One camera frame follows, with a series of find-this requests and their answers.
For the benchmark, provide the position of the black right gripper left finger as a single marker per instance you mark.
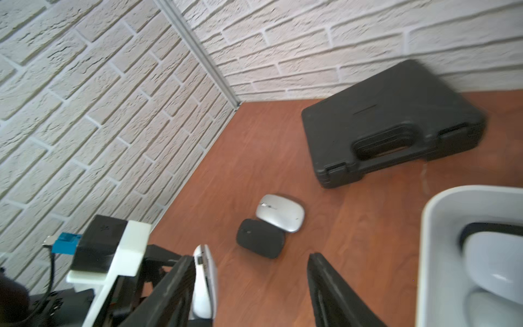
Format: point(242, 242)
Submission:
point(170, 302)

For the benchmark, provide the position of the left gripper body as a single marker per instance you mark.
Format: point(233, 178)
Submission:
point(70, 307)

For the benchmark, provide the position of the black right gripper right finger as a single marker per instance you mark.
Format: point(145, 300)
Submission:
point(334, 302)

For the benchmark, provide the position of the white mouse small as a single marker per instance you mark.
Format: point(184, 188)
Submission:
point(487, 309)

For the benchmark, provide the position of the black rounded wireless mouse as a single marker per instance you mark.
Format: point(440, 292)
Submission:
point(477, 227)

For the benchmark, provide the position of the silver mouse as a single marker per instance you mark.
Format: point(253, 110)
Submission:
point(493, 261)
point(281, 212)

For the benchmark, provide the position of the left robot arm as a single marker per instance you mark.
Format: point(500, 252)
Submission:
point(15, 301)

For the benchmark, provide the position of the flat black mouse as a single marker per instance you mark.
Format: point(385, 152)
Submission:
point(261, 238)

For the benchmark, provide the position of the white plastic storage box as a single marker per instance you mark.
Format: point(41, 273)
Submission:
point(443, 282)

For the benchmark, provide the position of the black plastic tool case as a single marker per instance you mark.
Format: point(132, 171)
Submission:
point(399, 115)

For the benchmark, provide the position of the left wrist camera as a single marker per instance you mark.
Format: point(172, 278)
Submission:
point(108, 247)

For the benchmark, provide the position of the aluminium corner post left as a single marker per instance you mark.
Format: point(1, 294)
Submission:
point(176, 19)

